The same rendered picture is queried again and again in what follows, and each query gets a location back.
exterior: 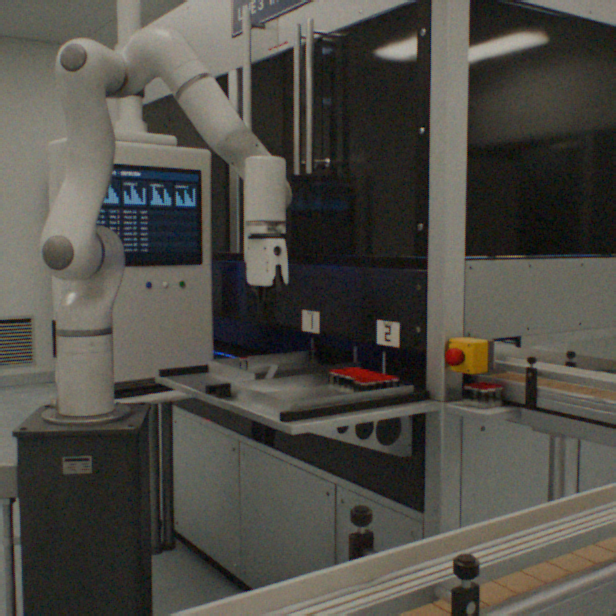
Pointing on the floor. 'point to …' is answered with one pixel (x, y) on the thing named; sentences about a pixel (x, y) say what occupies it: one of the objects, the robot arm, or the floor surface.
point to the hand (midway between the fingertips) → (266, 310)
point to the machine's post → (446, 259)
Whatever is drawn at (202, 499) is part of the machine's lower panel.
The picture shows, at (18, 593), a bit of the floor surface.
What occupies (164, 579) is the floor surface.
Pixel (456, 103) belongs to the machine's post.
